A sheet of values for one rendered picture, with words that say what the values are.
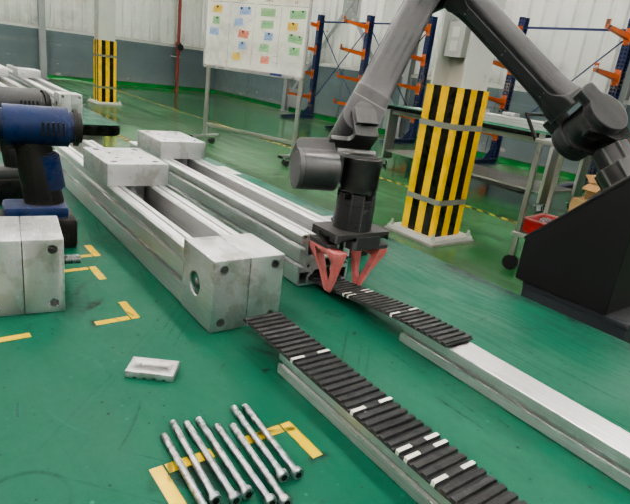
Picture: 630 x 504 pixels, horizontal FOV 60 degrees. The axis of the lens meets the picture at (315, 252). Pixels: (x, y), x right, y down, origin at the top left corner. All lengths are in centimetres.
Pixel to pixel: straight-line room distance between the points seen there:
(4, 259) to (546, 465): 62
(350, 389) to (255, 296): 21
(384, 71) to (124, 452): 65
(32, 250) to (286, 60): 582
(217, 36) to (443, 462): 677
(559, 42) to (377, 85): 854
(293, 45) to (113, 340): 584
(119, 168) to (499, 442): 74
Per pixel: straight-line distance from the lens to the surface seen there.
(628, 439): 62
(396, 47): 94
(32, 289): 74
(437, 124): 403
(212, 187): 108
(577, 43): 922
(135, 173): 103
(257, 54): 667
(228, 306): 68
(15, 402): 59
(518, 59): 110
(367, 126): 79
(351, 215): 77
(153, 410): 56
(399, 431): 51
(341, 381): 56
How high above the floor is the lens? 110
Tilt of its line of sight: 19 degrees down
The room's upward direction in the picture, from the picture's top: 8 degrees clockwise
